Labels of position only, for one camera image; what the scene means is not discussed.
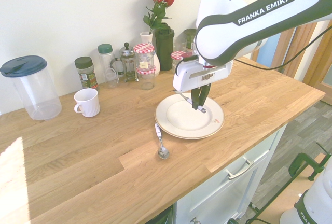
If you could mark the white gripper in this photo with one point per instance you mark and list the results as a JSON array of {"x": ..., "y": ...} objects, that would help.
[{"x": 184, "y": 81}]

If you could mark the white ceramic mug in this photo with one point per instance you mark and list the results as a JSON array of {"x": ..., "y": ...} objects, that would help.
[{"x": 89, "y": 103}]

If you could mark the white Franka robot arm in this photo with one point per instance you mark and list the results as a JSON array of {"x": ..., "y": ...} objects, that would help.
[{"x": 233, "y": 40}]

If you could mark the coffee jar with dark lid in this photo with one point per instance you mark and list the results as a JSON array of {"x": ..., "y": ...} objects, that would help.
[{"x": 88, "y": 78}]

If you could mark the clear jar with green lid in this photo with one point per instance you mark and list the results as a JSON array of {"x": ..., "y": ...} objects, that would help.
[{"x": 107, "y": 60}]

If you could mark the white plate with gold rim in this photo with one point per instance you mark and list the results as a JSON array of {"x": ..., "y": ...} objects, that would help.
[{"x": 181, "y": 120}]

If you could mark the clear pitcher with blue lid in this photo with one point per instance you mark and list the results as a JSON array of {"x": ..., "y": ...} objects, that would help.
[{"x": 39, "y": 97}]

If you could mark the empty jam jar checked lid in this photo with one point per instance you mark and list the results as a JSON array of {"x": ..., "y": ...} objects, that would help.
[
  {"x": 146, "y": 80},
  {"x": 144, "y": 58}
]

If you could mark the metal cabinet knob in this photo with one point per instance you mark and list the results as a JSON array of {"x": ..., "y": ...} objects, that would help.
[{"x": 194, "y": 220}]

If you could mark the wooden door frame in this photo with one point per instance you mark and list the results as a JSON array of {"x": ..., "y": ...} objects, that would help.
[{"x": 311, "y": 53}]

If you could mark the dark green clamp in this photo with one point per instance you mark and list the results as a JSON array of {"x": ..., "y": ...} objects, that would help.
[{"x": 301, "y": 157}]

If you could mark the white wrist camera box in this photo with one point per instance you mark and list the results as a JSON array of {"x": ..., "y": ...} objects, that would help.
[{"x": 190, "y": 64}]

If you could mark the small jam jar checked lid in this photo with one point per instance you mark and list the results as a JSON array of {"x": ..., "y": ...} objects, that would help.
[{"x": 177, "y": 56}]

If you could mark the clear drinking glass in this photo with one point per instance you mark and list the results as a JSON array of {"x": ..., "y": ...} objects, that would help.
[{"x": 180, "y": 45}]

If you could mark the glass french press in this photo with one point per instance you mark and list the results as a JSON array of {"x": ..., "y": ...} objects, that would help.
[{"x": 127, "y": 63}]

